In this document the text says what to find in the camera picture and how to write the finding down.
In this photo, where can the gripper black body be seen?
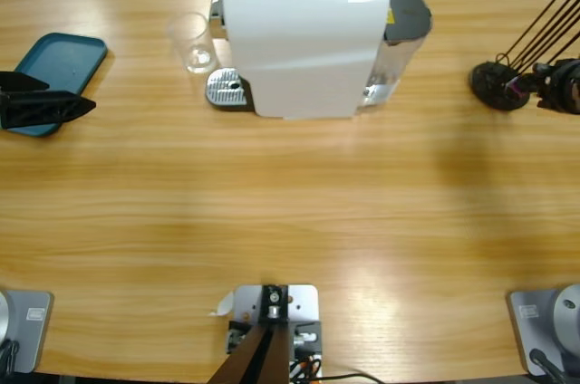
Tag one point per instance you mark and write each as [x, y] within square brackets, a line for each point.
[566, 85]

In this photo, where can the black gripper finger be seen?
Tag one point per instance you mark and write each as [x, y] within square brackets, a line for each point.
[41, 108]
[20, 81]
[544, 95]
[544, 72]

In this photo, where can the purple coffee capsule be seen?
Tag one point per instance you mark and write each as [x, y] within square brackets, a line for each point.
[515, 89]

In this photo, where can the clear drinking glass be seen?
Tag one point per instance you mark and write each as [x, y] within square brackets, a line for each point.
[199, 58]

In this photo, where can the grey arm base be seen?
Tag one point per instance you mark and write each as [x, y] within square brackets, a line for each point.
[525, 325]
[31, 325]

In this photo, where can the white capsule coffee machine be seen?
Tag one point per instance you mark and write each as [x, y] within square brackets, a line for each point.
[299, 49]

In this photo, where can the teal plastic tray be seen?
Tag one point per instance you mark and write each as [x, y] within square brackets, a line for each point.
[68, 58]

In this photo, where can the black capsule holder with rods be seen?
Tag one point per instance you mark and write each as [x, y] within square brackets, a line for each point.
[487, 85]

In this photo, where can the clear water tank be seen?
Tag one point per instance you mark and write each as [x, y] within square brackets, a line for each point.
[408, 17]

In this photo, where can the white paper tag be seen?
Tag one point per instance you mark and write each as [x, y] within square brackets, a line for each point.
[225, 304]

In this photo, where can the white mount block dark post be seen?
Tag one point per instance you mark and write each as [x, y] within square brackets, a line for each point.
[299, 302]

